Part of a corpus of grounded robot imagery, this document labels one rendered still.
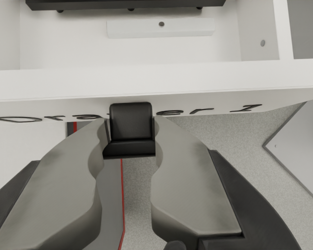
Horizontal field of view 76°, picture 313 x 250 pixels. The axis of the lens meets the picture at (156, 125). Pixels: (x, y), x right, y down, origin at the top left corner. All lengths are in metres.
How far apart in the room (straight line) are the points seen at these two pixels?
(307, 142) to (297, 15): 0.93
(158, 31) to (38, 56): 0.12
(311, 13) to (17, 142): 0.48
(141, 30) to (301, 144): 1.15
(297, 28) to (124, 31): 0.35
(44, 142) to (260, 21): 0.28
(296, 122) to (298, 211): 0.46
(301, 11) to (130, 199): 0.96
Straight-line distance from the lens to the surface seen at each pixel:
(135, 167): 1.05
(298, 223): 1.37
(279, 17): 0.20
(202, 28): 0.23
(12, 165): 0.33
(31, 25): 0.26
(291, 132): 1.25
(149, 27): 0.22
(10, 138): 0.33
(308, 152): 1.30
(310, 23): 0.48
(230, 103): 0.17
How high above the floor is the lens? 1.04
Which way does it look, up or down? 84 degrees down
